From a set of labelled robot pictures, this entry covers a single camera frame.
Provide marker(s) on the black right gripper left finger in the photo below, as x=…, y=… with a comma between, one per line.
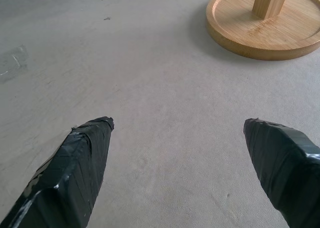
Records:
x=67, y=178

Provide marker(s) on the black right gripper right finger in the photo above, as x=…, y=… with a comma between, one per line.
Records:
x=287, y=163

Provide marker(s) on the clear tape patch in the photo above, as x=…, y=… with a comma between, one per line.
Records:
x=12, y=62

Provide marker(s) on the round bamboo stand base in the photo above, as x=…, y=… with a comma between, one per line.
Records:
x=265, y=22

